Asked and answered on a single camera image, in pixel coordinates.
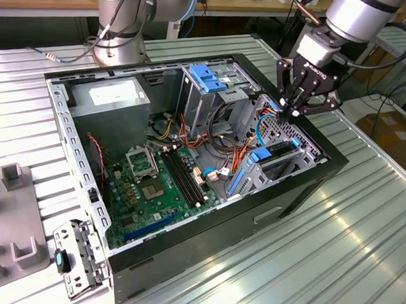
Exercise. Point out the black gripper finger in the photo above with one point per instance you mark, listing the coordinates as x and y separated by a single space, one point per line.
283 78
323 105

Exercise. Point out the hard disk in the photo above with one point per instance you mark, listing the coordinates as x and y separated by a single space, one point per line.
259 155

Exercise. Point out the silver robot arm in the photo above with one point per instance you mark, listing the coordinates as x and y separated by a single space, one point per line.
360 14

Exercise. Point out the grey metal disk bay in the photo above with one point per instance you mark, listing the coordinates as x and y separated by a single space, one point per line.
252 182

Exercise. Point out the large brown cardboard box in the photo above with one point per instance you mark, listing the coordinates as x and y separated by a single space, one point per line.
394 135

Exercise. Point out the blue plastic drive latch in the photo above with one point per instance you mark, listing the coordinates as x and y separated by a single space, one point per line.
203 77

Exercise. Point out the metal slat side table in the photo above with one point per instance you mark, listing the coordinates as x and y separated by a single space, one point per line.
399 53

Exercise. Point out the grey optical drive cage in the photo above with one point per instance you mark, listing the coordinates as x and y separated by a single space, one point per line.
198 104

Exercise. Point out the black RAM slot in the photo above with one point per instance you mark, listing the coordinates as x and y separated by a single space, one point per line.
180 178
189 175

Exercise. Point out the CPU socket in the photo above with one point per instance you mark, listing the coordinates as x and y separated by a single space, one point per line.
142 162

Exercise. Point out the brown square chipset chip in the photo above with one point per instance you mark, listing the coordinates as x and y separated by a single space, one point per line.
152 190

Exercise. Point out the black PC case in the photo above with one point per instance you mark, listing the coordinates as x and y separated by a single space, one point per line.
218 244

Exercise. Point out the grey power supply unit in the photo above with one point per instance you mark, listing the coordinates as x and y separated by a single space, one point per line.
109 126

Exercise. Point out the green motherboard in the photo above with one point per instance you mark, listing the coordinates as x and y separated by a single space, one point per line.
152 207

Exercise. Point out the blue expansion slot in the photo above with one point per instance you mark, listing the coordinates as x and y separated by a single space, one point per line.
151 226

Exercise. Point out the grey parts rack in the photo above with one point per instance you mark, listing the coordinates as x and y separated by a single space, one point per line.
15 217

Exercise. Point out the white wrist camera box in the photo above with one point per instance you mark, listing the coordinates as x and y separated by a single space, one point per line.
314 49

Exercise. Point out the metal expansion slot bracket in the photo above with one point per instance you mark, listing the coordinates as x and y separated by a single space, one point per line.
82 251

